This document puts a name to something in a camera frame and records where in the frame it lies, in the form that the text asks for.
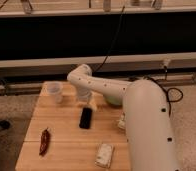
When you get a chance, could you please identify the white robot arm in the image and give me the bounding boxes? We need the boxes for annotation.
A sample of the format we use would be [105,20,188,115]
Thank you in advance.
[67,64,181,171]

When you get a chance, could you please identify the black hanging cable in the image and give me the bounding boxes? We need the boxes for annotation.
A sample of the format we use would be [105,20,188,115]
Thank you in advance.
[92,5,126,74]

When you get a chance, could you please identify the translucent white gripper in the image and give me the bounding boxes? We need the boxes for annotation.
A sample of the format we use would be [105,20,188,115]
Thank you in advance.
[77,88,98,111]

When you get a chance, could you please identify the dried red chili pepper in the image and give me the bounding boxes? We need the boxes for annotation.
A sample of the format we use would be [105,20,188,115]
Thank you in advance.
[39,129,50,156]

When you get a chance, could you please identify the black floor cables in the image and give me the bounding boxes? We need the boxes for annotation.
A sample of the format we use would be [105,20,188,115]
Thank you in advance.
[128,75,184,118]

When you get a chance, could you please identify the green bowl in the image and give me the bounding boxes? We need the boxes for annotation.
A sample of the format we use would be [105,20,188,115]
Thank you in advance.
[105,96,122,106]

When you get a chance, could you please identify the white ceramic cup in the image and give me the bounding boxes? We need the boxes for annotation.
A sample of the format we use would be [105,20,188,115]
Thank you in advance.
[46,82,63,103]

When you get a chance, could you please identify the black object at left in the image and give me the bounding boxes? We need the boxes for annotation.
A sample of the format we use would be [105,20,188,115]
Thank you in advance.
[0,120,10,129]

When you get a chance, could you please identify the white plastic bottle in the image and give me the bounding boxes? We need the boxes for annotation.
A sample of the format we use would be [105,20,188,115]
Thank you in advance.
[117,113,125,130]

